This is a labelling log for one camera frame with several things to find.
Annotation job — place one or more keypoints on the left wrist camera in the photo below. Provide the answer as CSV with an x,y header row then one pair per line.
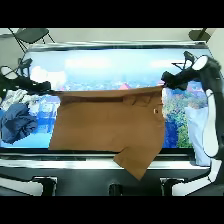
x,y
25,66

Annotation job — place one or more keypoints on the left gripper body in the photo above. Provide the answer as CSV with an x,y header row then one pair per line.
x,y
40,87

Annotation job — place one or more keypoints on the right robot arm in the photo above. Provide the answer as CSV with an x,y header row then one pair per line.
x,y
213,100

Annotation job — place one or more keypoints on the dark blue garment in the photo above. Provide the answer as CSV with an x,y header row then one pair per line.
x,y
18,123

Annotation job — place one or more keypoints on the brown shirt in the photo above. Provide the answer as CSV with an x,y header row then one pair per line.
x,y
110,123

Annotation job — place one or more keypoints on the black folding chair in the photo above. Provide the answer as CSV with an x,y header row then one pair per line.
x,y
31,34

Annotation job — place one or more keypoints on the white patterned garment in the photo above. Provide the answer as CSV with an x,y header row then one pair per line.
x,y
16,97

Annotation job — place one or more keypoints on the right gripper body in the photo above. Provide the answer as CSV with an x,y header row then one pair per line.
x,y
173,80

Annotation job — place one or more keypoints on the pale blue garment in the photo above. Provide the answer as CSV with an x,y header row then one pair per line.
x,y
197,133

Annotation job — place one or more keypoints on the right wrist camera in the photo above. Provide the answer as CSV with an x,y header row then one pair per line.
x,y
187,60

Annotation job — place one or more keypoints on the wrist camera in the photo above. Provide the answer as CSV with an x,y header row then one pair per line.
x,y
25,66
187,60

